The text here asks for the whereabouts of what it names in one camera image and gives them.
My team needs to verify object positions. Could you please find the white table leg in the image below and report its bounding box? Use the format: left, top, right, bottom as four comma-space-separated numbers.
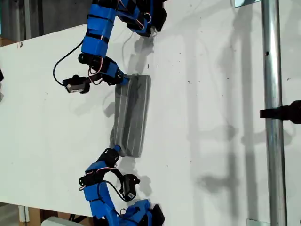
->
18, 205, 30, 223

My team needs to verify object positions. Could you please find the brown cardboard box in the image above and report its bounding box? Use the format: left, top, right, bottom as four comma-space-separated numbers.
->
0, 35, 18, 48
25, 207, 59, 226

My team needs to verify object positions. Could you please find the black camera cable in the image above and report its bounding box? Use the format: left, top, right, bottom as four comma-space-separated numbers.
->
53, 41, 85, 84
103, 179, 129, 202

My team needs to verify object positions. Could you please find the steel post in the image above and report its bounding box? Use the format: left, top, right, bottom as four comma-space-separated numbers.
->
261, 0, 288, 226

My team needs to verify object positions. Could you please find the grey white-striped towel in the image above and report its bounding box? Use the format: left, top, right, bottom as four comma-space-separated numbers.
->
110, 74, 152, 159

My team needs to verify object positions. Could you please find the black camera stalk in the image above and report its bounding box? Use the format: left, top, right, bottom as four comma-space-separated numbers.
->
110, 168, 126, 184
85, 74, 105, 87

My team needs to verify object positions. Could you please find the black clamp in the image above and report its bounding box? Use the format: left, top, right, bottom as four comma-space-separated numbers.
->
259, 100, 301, 125

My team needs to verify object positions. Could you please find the white plastic container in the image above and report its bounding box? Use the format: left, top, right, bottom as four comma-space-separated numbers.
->
41, 216, 80, 226

